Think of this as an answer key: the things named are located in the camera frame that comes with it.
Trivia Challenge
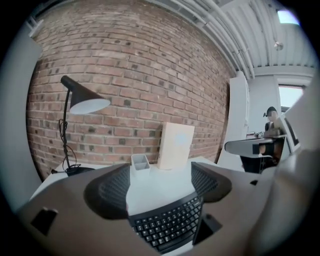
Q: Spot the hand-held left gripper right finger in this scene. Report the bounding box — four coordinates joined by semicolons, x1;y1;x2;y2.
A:
189;161;276;255

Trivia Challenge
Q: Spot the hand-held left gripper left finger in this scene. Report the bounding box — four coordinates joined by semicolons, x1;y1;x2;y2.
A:
16;163;161;256

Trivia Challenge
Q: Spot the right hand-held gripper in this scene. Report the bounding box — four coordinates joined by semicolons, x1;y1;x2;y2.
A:
223;136;289;175

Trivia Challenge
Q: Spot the black keyboard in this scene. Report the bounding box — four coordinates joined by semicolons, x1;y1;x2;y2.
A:
128;191;205;255

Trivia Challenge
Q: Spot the tall white cabinet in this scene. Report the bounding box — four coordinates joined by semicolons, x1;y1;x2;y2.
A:
215;70;251;174

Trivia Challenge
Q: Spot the white table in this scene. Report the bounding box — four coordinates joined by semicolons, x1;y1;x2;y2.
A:
29;155;219;256

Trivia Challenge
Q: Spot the grey pen holder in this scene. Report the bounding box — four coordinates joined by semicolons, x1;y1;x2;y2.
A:
130;153;151;178

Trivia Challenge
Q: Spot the white ceiling pipe bundle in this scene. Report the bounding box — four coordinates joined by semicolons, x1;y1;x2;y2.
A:
172;0;256;79

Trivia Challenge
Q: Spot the black desk lamp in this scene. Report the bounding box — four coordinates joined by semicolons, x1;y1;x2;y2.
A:
50;75;112;177

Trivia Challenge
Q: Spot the grey metal cabinet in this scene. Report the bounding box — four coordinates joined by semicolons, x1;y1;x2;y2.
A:
4;34;43;213

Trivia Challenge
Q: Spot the square ceiling light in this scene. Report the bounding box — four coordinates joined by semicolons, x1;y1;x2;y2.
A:
276;9;301;26

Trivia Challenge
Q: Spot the white shelf rack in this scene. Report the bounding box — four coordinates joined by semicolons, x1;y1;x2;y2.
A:
24;14;45;39

